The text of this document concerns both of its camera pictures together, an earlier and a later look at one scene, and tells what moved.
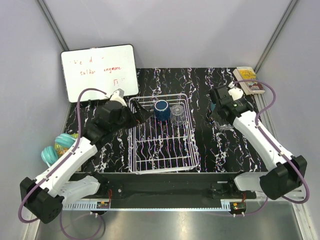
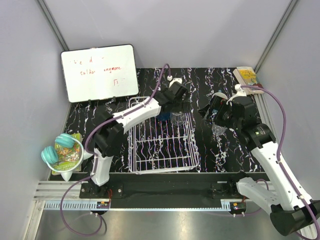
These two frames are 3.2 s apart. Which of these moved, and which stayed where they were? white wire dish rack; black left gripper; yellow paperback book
Moved: black left gripper
Stayed: yellow paperback book; white wire dish rack
